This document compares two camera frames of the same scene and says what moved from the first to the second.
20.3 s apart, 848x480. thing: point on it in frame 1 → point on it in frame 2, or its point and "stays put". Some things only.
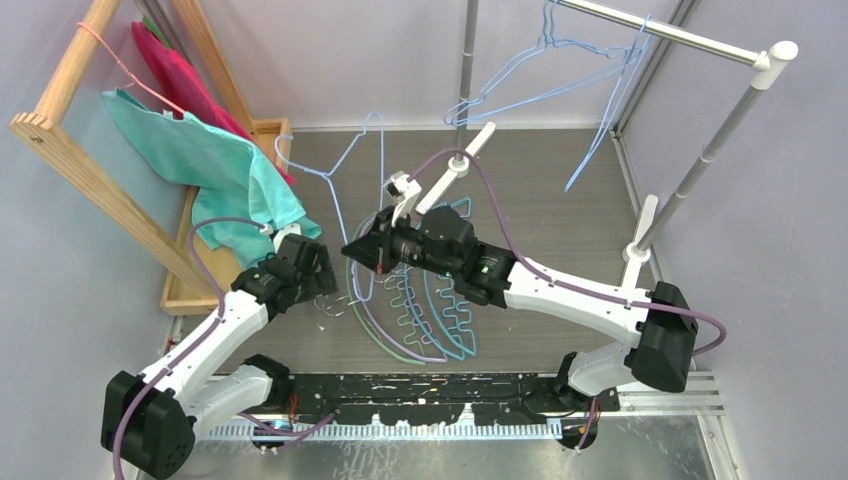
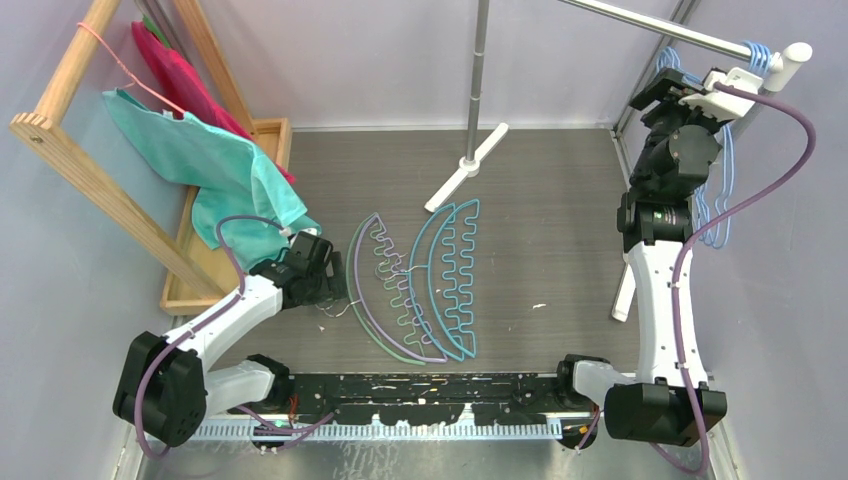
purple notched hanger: [415, 315] stays put
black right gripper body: [406, 243] → [663, 119]
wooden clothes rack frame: [193, 257] stays put
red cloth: [187, 90] stays put
